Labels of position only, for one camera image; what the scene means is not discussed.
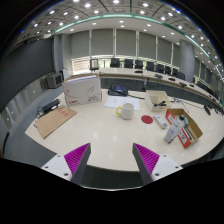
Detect row of black office chairs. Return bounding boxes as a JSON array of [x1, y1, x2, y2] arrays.
[[89, 57, 188, 81]]

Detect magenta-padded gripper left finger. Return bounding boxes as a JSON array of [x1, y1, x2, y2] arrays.
[[40, 142, 92, 186]]

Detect flat round red coaster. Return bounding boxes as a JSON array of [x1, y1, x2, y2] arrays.
[[140, 114, 154, 125]]

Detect clear black-capped drink bottle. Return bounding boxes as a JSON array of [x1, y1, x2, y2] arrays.
[[163, 114, 190, 145]]

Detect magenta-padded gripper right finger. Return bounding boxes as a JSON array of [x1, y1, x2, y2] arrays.
[[131, 142, 184, 186]]

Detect black desk microphone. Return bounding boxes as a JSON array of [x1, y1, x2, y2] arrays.
[[203, 104, 212, 116]]

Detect small white carton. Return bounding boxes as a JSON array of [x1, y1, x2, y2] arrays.
[[152, 113, 169, 130]]

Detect thin black cable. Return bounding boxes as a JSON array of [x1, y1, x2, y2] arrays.
[[171, 97, 201, 114]]

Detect group of ceiling lights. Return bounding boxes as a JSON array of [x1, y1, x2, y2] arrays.
[[19, 0, 224, 78]]

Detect white printed paper sheets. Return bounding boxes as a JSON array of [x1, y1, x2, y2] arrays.
[[103, 95, 141, 111]]

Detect beige divided organizer box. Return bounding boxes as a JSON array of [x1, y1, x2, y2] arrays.
[[144, 89, 173, 113]]

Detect white mug with yellow handle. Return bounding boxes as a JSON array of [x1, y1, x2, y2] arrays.
[[115, 102, 135, 121]]

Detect dark boxy monitor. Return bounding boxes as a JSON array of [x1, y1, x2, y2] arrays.
[[39, 72, 65, 90]]

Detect black marker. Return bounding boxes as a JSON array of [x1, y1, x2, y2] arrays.
[[153, 100, 168, 108]]

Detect black device with cable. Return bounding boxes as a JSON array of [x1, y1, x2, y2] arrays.
[[35, 98, 61, 118]]

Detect open brown cardboard box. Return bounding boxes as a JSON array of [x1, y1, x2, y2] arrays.
[[165, 108, 204, 150]]

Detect large white cardboard box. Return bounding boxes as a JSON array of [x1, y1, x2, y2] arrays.
[[62, 74, 103, 107]]

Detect flat brown cardboard envelope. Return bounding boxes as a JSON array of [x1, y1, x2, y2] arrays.
[[34, 105, 78, 140]]

